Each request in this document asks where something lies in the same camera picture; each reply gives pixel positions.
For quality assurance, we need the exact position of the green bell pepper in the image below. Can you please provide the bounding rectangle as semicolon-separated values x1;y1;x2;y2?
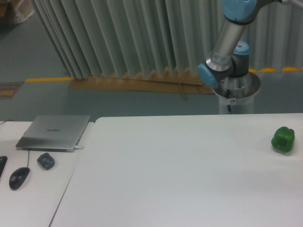
271;126;295;153

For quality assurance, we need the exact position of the black computer mouse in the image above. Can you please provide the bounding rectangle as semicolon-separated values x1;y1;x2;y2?
9;167;30;190

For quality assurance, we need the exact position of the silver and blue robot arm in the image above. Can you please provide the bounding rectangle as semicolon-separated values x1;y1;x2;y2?
197;0;273;86

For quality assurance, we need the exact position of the brown cardboard sheet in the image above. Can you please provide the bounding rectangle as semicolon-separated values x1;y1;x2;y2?
69;67;214;99

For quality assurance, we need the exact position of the white laptop plug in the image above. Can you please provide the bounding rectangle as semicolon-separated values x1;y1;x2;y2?
74;146;84;150

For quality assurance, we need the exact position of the silver closed laptop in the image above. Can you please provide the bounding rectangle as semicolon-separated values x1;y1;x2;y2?
16;115;90;152

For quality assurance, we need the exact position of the pale green pleated curtain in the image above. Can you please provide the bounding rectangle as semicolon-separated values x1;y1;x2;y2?
32;0;303;79

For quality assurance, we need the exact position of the dark grey earbuds case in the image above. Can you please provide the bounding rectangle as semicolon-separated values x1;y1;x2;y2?
37;153;55;170

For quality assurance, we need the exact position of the floor warning sticker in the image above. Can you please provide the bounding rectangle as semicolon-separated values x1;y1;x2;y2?
0;82;24;99

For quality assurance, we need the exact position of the black keyboard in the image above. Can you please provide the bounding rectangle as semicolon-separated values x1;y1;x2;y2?
0;156;8;177

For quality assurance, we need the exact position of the clear plastic bag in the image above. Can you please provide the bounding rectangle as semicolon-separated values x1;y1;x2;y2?
9;0;35;25

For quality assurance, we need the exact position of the cardboard box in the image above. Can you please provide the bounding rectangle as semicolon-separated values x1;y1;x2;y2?
0;0;10;17

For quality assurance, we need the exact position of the black pedestal cable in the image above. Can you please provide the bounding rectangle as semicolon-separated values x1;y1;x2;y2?
226;88;232;115

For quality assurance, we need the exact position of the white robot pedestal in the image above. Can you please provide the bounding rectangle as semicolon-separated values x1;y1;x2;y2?
213;72;261;114

